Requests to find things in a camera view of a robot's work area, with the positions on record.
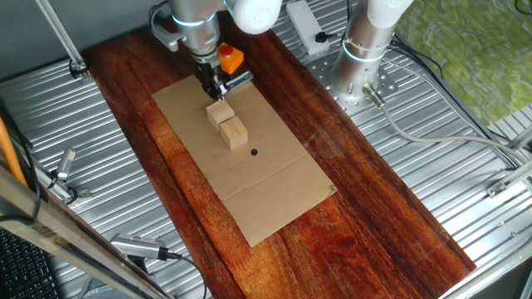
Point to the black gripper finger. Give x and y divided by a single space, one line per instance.
224 89
216 91

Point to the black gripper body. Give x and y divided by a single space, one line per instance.
210 70

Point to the light wooden block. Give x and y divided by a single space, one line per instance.
218 113
234 133

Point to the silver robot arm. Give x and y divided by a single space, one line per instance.
361 50

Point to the orange red emergency stop button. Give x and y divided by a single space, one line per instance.
241 79

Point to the white power strip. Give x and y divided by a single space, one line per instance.
305 25

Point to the brown cardboard sheet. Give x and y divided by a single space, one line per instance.
266 187

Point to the black power plug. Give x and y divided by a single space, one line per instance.
322 37

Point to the metal pole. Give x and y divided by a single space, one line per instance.
58 37

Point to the red-brown wooden board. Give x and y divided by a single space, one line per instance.
332 249

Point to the grey towel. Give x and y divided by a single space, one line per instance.
99 288

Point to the black keyboard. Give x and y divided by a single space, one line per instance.
25 270

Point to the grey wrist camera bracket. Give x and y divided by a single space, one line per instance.
164 35

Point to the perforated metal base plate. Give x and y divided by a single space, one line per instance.
386 83

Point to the small silver camera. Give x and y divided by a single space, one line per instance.
66 163

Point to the silver finned camera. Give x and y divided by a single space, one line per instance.
137 246

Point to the metal camera mount rail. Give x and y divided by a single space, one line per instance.
58 187

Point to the steel frame bar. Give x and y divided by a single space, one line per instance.
62 232

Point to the aluminium corner bracket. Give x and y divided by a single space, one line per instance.
509 180

